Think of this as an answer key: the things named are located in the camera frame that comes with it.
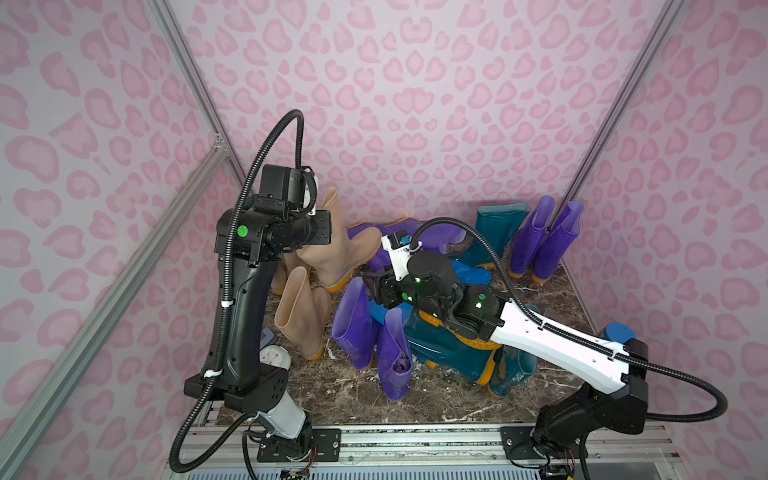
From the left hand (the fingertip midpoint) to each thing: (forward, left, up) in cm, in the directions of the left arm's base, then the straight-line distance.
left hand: (325, 222), depth 65 cm
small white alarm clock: (-14, +19, -39) cm, 46 cm away
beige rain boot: (+3, -3, -14) cm, 14 cm away
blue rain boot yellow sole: (+11, -39, -35) cm, 54 cm away
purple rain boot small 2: (+13, -63, -22) cm, 68 cm away
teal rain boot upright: (+19, -46, -19) cm, 54 cm away
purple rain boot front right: (-24, -15, -16) cm, 33 cm away
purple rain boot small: (+14, -55, -19) cm, 60 cm away
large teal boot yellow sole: (-17, -35, -35) cm, 52 cm away
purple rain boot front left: (-17, -6, -16) cm, 24 cm away
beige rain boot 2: (-10, +9, -23) cm, 26 cm away
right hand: (-9, -10, -8) cm, 16 cm away
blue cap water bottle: (-15, -69, -22) cm, 74 cm away
